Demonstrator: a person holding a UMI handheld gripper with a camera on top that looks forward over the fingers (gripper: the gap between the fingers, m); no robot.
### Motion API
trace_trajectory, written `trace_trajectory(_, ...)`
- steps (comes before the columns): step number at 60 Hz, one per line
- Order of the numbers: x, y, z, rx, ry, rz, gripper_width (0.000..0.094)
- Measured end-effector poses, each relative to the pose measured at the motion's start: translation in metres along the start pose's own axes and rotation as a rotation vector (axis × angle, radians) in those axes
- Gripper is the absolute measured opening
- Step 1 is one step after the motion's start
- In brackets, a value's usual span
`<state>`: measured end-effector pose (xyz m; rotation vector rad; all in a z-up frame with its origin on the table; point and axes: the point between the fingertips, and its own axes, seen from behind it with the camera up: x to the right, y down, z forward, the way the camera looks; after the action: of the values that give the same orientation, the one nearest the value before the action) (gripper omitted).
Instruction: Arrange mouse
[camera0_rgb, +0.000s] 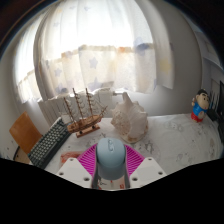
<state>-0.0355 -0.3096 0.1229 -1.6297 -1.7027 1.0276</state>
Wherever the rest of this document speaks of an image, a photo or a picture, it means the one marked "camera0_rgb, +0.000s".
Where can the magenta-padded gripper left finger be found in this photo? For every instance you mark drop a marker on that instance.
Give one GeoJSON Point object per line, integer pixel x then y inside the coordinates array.
{"type": "Point", "coordinates": [86, 160]}

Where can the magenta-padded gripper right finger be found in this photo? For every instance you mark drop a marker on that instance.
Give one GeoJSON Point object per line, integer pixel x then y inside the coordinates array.
{"type": "Point", "coordinates": [135, 160]}

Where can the light blue computer mouse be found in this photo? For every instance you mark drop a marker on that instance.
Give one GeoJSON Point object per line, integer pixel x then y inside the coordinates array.
{"type": "Point", "coordinates": [111, 158]}

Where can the orange printed mouse pad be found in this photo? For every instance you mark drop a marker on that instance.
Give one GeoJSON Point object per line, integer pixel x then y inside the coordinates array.
{"type": "Point", "coordinates": [70, 156]}

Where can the wooden model sailing ship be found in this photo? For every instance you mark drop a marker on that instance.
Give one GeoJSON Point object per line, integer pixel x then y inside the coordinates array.
{"type": "Point", "coordinates": [85, 124]}

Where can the large white conch shell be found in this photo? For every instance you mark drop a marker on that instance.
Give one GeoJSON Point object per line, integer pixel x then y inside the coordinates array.
{"type": "Point", "coordinates": [130, 121]}

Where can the dark mechanical keyboard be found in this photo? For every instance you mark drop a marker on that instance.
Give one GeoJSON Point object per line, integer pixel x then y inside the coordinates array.
{"type": "Point", "coordinates": [50, 143]}

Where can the white cartoon-print tablecloth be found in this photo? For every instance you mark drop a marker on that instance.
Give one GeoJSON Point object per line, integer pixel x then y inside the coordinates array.
{"type": "Point", "coordinates": [176, 140]}

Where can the white radiator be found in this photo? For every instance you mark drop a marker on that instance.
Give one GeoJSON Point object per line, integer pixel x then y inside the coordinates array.
{"type": "Point", "coordinates": [53, 108]}

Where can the wooden chair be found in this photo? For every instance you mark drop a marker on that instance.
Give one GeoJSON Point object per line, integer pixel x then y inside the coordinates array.
{"type": "Point", "coordinates": [25, 133]}

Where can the cartoon boy figure clock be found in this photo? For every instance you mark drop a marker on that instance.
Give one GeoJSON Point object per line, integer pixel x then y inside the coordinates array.
{"type": "Point", "coordinates": [199, 108]}

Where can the black router with antennas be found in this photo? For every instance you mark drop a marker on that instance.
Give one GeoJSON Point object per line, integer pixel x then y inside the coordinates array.
{"type": "Point", "coordinates": [215, 113]}

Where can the white star-print curtain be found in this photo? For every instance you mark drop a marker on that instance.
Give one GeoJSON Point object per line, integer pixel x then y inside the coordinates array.
{"type": "Point", "coordinates": [100, 46]}

